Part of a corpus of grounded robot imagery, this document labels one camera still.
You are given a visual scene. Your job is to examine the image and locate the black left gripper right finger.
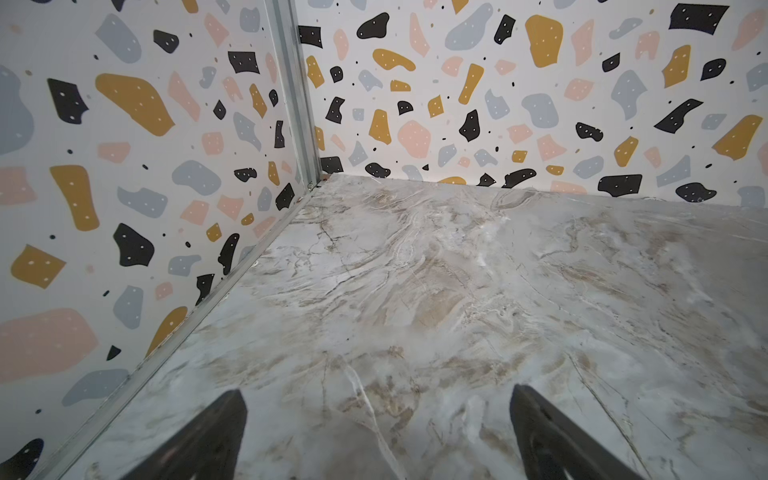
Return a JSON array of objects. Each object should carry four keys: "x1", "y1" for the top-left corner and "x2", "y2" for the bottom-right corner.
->
[{"x1": 509, "y1": 384, "x2": 639, "y2": 480}]

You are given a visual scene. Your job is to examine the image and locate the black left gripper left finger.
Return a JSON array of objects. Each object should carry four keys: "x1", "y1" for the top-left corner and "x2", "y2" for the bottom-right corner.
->
[{"x1": 125, "y1": 389, "x2": 248, "y2": 480}]

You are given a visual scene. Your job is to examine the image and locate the aluminium corner post left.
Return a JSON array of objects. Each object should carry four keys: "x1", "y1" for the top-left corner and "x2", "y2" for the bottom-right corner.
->
[{"x1": 265, "y1": 0, "x2": 322, "y2": 191}]

